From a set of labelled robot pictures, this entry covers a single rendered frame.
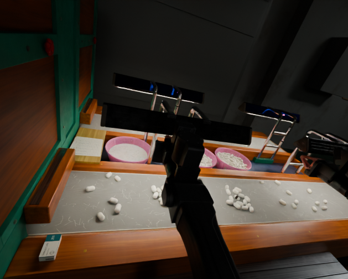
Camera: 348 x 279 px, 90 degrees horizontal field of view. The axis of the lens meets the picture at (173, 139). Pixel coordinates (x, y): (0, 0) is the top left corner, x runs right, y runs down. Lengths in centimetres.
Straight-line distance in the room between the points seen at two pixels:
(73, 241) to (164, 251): 27
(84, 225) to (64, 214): 8
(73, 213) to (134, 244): 25
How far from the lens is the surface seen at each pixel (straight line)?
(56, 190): 66
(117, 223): 72
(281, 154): 183
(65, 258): 64
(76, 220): 73
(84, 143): 103
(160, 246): 66
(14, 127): 55
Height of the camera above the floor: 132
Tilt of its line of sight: 26 degrees down
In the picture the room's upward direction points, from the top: 17 degrees clockwise
